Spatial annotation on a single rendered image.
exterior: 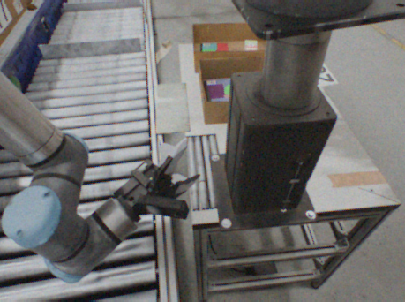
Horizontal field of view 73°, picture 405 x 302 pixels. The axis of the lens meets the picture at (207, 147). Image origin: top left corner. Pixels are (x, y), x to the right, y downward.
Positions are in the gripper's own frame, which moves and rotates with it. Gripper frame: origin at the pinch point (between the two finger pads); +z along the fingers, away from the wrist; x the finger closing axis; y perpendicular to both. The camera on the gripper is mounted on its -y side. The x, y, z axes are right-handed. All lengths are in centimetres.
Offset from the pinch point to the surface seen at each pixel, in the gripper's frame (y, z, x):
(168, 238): -3.2, -17.0, 13.2
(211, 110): 18.9, 21.5, 11.1
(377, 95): 12, 191, 123
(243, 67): 31, 51, 16
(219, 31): 60, 68, 16
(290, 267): -19, 20, 97
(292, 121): -18.3, 11.4, -14.4
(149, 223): 3.3, -17.8, 12.4
